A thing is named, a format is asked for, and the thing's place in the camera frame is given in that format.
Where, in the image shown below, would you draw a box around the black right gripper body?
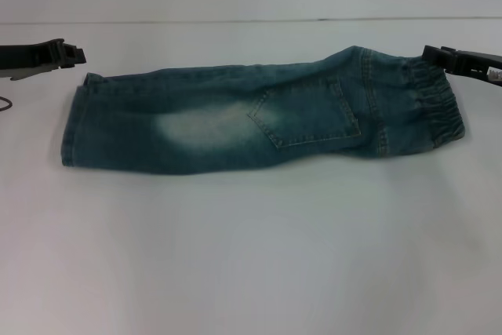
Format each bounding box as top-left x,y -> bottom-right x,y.
454,50 -> 502,86

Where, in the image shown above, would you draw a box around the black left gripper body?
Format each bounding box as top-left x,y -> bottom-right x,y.
0,38 -> 66,81

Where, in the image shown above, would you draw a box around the blue denim shorts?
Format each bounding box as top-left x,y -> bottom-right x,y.
59,45 -> 467,177

